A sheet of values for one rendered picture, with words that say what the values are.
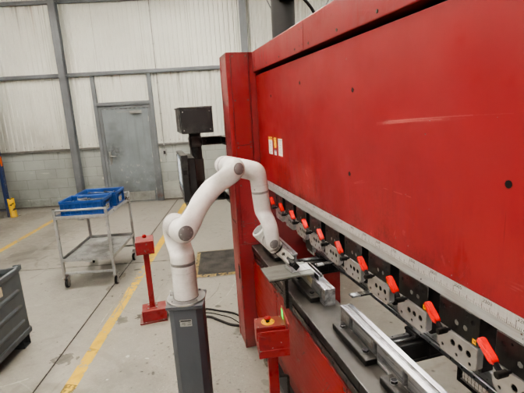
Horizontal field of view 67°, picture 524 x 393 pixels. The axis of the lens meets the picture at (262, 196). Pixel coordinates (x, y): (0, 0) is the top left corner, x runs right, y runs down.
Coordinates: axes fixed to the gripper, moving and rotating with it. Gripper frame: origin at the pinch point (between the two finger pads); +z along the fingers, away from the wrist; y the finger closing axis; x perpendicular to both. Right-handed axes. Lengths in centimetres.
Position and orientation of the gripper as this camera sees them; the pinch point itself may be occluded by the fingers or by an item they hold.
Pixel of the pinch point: (293, 264)
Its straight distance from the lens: 227.6
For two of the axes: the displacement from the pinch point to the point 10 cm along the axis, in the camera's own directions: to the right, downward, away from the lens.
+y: -3.7, -1.8, 9.1
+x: -6.8, 7.3, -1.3
